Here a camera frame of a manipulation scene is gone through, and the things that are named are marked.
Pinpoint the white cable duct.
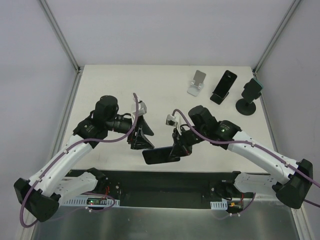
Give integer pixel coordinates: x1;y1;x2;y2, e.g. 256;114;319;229
61;195;120;208
210;201;228;211

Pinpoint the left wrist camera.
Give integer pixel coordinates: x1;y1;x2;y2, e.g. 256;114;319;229
131;100;147;122

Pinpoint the right aluminium frame post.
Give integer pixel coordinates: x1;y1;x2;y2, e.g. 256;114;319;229
252;0;303;77

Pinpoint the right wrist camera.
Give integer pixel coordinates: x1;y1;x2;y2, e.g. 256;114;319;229
165;114;182;134

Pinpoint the purple cable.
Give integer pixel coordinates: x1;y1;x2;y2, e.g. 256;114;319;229
172;108;320;217
19;92;141;229

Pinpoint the black round phone stand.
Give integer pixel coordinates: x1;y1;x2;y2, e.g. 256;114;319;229
235;83;256;116

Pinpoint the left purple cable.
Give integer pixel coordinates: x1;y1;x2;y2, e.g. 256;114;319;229
19;92;141;229

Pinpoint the silver phone stand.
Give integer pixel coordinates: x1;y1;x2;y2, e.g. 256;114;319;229
187;70;207;97

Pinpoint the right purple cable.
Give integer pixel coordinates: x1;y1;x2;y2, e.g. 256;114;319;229
172;108;320;217

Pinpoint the right white cable duct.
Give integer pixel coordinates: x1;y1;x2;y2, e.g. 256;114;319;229
210;201;228;211

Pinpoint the aluminium frame post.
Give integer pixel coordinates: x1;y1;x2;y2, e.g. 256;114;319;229
252;0;303;77
39;0;84;75

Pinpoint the left aluminium frame post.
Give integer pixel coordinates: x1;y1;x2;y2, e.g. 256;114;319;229
39;0;84;75

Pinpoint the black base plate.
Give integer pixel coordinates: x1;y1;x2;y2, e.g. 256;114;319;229
93;170;254;209

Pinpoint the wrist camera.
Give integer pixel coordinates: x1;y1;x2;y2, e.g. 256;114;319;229
165;114;182;134
131;100;147;122

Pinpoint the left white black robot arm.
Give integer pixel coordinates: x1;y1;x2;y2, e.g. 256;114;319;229
13;95;154;228

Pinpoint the dark blue phone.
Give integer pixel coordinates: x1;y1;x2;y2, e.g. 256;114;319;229
142;146;181;165

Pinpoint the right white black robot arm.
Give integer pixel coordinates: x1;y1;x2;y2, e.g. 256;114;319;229
165;105;316;209

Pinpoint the left white cable duct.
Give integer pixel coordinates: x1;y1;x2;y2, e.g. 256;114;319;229
61;195;120;208

